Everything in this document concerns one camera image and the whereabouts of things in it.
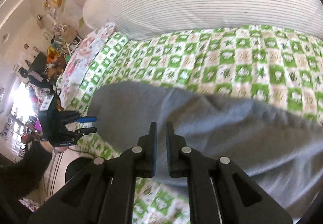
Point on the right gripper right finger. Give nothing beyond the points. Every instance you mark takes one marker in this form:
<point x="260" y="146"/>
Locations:
<point x="177" y="160"/>

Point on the grey sweatpants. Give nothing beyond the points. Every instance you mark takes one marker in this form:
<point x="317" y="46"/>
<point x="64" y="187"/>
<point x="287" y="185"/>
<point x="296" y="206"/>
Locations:
<point x="280" y="151"/>

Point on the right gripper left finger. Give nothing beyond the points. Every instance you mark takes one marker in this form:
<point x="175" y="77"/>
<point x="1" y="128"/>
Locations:
<point x="147" y="160"/>

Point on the cluttered white shelf rack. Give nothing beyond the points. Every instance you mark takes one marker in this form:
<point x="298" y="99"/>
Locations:
<point x="63" y="43"/>

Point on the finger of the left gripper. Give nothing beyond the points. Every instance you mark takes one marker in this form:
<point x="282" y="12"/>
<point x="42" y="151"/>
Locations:
<point x="86" y="119"/>
<point x="88" y="130"/>

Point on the black left sleeve forearm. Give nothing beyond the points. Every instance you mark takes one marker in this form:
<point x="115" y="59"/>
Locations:
<point x="22" y="178"/>

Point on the floral folded quilt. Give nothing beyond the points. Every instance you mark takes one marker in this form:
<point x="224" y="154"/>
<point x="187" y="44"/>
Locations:
<point x="71" y="79"/>

